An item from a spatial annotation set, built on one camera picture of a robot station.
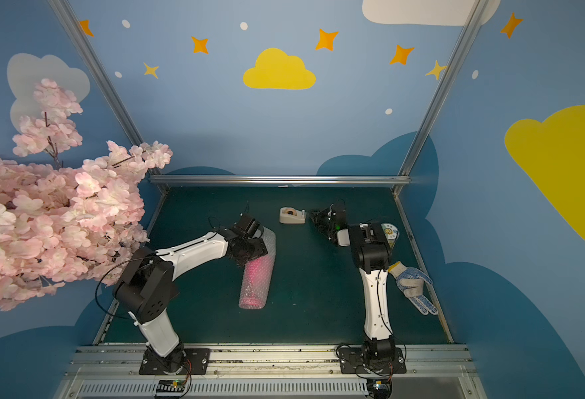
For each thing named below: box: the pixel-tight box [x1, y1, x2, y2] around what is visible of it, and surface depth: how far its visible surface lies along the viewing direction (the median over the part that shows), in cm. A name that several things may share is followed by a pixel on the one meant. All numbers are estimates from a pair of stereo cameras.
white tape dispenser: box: [279, 206, 307, 225], surface depth 110 cm
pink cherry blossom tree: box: [0, 78, 173, 311], surface depth 52 cm
